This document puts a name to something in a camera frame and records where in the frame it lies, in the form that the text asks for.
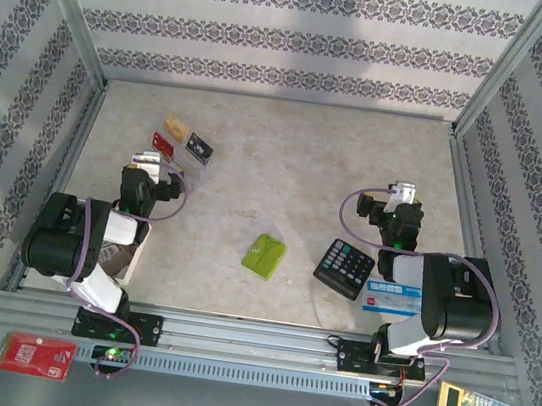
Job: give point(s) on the blue white paper box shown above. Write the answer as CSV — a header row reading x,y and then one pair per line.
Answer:
x,y
391,300

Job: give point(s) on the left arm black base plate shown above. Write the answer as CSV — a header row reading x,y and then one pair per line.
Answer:
x,y
147,329

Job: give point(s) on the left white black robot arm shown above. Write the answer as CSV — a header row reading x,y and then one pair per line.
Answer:
x,y
50,243

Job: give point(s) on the aluminium side rail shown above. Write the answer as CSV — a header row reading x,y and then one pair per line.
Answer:
x,y
465,200
77,145

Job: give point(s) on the gold bank card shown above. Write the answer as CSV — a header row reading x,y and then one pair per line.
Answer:
x,y
176,128

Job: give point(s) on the long aluminium mounting rail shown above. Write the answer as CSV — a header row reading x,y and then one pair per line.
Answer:
x,y
251,341

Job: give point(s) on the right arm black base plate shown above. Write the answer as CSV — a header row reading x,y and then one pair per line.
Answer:
x,y
355,357

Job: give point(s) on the aluminium frame post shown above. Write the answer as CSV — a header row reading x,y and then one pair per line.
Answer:
x,y
507,64
69,3

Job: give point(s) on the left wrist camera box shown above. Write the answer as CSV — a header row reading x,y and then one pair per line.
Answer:
x,y
145,161

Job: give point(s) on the red flat packet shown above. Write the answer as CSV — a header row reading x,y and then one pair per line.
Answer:
x,y
34,356

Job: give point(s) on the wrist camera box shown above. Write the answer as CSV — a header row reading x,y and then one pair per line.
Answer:
x,y
404,191
145,161

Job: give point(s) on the black desk calculator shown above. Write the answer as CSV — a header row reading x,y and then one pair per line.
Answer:
x,y
342,268

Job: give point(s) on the red bank card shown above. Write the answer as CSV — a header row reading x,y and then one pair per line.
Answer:
x,y
164,145

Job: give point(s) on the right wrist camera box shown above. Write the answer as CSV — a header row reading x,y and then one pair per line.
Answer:
x,y
404,191

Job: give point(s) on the green card holder wallet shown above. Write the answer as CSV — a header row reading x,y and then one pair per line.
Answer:
x,y
263,257

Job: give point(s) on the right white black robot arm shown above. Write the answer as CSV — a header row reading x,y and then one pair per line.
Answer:
x,y
459,300

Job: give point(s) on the small circuit board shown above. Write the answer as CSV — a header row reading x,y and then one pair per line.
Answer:
x,y
113,353
383,391

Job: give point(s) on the aluminium back rail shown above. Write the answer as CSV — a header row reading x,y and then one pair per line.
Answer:
x,y
275,97

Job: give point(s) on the white calligraphy gift box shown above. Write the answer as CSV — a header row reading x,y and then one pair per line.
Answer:
x,y
141,255

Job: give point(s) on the clear acrylic card stand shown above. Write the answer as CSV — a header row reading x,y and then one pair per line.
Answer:
x,y
194,172

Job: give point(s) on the black bank card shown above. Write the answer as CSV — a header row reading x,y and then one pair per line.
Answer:
x,y
199,147

